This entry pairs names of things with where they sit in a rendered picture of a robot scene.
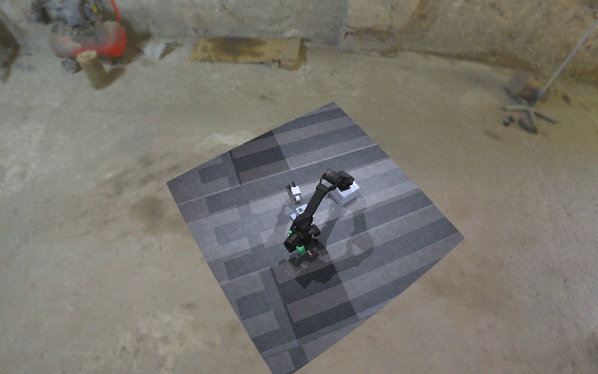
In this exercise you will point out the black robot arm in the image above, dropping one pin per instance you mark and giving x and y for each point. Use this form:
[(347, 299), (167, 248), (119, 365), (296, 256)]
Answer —
[(303, 221)]

